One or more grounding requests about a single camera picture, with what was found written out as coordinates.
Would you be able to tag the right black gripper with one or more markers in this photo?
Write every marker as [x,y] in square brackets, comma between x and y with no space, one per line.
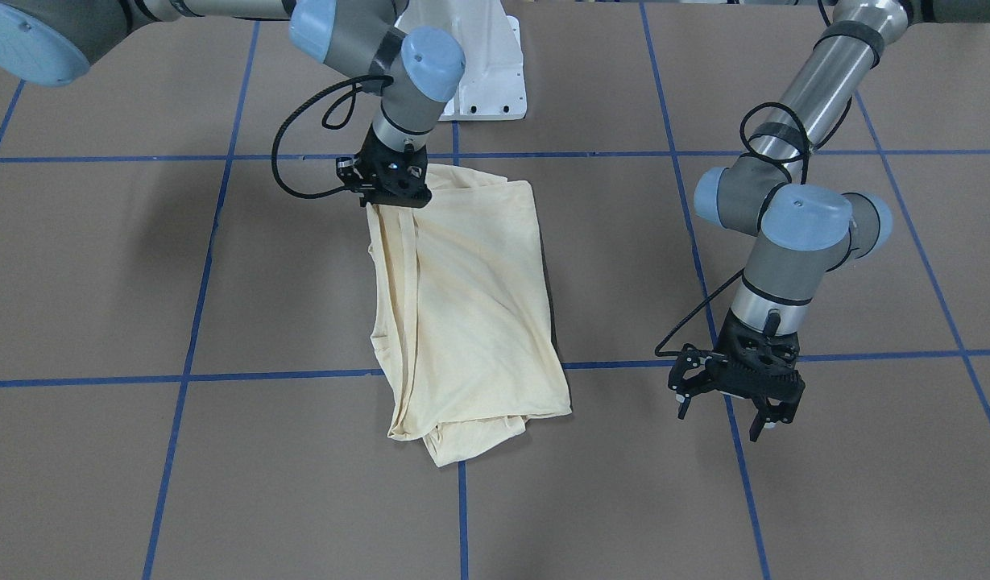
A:
[369,156]

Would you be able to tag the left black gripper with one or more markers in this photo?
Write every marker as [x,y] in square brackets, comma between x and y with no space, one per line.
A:
[718,370]

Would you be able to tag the cream motorcycle print t-shirt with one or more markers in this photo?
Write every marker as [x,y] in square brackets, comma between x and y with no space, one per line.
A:
[463,328]

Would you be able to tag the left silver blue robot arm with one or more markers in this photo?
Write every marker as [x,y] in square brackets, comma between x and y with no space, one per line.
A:
[801,231]

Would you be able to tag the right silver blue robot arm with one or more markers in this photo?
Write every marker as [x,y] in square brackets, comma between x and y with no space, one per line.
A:
[414,74]

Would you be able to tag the brown table cover sheet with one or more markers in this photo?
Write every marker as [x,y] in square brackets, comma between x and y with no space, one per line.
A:
[188,389]

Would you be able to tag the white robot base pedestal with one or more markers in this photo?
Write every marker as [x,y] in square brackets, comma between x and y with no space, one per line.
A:
[493,86]

